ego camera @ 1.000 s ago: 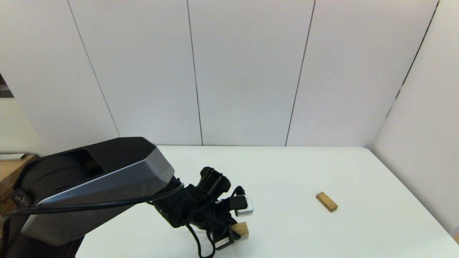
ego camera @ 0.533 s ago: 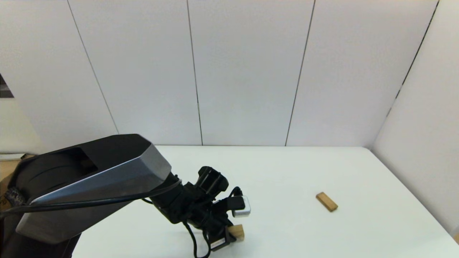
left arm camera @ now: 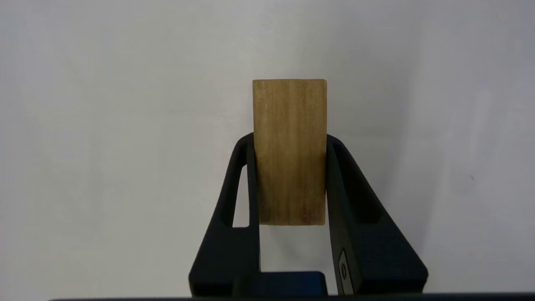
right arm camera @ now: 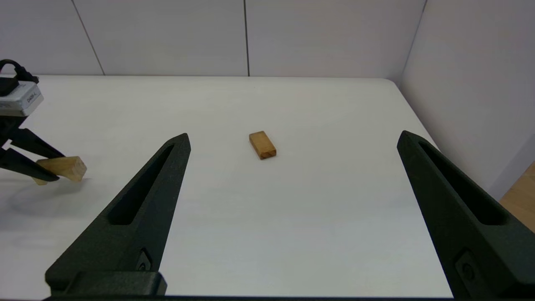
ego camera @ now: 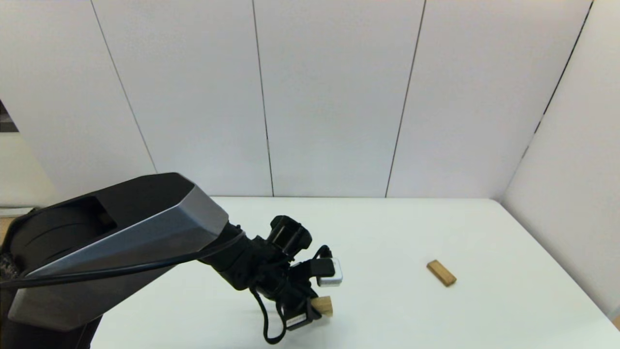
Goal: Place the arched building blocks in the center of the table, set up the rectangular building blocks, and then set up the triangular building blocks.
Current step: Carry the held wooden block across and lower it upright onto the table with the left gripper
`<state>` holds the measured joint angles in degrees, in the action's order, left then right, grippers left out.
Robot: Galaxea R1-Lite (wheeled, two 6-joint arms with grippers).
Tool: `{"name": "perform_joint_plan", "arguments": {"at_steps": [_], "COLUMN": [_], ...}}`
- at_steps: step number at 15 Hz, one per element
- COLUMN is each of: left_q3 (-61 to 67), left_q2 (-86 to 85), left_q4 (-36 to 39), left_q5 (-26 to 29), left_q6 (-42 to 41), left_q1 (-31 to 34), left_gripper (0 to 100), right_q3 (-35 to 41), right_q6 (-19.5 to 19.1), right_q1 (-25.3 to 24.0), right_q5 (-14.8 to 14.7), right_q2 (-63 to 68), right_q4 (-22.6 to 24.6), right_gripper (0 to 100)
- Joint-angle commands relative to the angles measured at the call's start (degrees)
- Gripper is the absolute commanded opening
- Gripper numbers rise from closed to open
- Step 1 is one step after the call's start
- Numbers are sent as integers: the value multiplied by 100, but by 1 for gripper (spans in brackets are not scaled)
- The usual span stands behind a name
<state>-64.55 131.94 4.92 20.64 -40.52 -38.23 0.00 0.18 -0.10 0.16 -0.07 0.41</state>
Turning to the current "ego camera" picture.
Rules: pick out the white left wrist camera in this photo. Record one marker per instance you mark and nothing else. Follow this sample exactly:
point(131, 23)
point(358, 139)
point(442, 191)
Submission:
point(332, 274)

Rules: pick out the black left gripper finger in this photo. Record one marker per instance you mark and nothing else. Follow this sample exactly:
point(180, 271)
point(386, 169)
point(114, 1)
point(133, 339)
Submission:
point(312, 310)
point(309, 292)

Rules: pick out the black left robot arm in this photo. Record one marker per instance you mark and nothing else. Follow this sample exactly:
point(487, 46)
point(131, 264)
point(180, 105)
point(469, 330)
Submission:
point(121, 228)

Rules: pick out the rectangular wooden building block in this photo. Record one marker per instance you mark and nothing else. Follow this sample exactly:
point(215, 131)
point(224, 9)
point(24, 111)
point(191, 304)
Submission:
point(441, 273)

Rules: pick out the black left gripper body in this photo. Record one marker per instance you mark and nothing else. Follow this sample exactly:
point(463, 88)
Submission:
point(278, 271)

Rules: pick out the arched wooden building block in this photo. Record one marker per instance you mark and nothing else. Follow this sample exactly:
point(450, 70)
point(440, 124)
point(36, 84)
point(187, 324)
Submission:
point(323, 306)

